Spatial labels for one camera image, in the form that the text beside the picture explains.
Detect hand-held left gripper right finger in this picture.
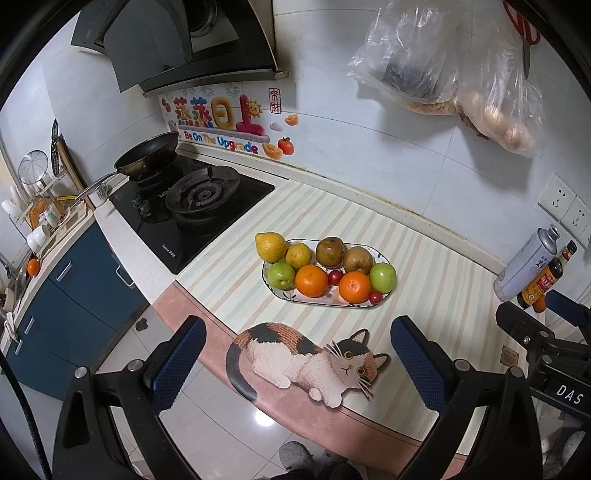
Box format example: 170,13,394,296
390,315,543,480

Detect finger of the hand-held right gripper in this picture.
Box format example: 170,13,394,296
545,290,591,328
496,302,561,354

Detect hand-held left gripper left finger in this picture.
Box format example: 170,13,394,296
53,316,207,480

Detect green apple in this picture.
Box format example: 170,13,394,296
368,262,398,292
269,261,296,291

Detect patterned oval plate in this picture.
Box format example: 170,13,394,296
262,239,398,308

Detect brown round fruit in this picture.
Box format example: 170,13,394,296
342,246,376,275
316,237,346,268

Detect large yellow lemon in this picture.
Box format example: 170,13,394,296
255,232,288,263

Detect dark sauce bottle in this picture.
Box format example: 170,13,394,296
516,240,579,311

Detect grey gas canister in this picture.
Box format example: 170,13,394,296
493,225,561,303

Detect striped cat print mat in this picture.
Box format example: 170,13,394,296
152,182,532,467

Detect blue kitchen cabinet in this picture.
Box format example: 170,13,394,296
0,222,151,402

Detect person's dark clothing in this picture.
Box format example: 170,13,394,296
277,455,370,480

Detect black gas stove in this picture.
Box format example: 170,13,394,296
108,154,276,275

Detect grey fuzzy slipper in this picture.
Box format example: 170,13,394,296
279,440,319,472

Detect small yellow citrus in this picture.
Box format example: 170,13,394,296
285,242,313,271

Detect white mug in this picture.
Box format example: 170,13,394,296
90,181,112,208

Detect dish rack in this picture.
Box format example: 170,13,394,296
0,180,88,241

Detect clear plastic bag pale contents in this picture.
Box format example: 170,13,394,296
455,18,546,160

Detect black frying pan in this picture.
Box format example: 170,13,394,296
69,131,181,204

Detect metal strainer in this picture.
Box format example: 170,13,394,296
17,150,51,195

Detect clear plastic bag dark contents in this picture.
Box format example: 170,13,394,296
347,0,467,114

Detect black range hood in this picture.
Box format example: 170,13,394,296
70,0,289,100

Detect white wall socket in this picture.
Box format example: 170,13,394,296
538,173,578,215
561,196,591,245

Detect black cable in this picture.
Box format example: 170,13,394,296
0,355,51,480

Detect colourful wall sticker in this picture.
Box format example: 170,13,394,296
157,83,301,162

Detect red handled scissors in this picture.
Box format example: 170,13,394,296
503,0,542,79

